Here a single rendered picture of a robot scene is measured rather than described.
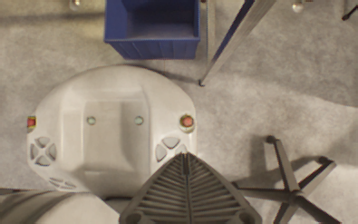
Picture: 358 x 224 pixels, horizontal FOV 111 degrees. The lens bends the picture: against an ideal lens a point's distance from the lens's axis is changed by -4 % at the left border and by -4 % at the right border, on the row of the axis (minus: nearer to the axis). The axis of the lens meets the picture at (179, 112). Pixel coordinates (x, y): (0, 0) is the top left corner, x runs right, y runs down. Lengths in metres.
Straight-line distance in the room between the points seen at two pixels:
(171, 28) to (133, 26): 0.22
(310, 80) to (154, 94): 0.91
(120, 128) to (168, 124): 0.18
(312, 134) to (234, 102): 0.49
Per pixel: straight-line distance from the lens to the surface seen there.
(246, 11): 0.28
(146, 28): 0.90
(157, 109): 0.38
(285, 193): 0.92
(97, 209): 0.24
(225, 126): 0.79
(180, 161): 0.17
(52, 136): 0.54
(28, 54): 1.25
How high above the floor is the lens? 0.74
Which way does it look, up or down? 89 degrees down
